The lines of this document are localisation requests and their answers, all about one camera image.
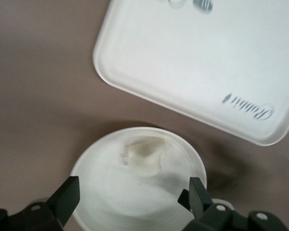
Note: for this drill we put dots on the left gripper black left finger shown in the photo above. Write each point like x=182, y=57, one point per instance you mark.
x=60, y=204

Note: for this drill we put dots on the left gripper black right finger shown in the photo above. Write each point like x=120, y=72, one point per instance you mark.
x=202, y=204

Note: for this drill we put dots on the round cream plate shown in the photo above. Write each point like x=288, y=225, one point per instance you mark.
x=125, y=199

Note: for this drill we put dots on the cream rectangular tray, rabbit print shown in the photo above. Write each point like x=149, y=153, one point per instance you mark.
x=195, y=62

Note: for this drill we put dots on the brown table cover mat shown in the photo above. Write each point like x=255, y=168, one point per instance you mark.
x=38, y=72

